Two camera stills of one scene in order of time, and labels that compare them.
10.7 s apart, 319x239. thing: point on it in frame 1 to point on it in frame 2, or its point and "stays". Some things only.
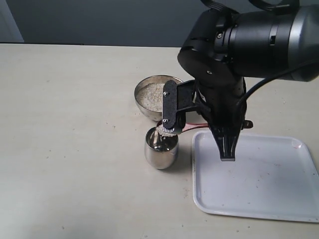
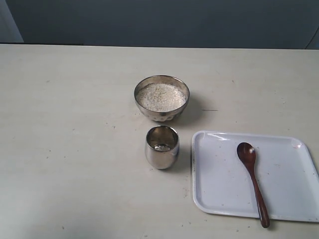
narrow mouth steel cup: x=161 y=152 stays
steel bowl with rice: x=148 y=95 stays
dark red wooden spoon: x=159 y=129 to x=246 y=153
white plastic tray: x=272 y=178 stays
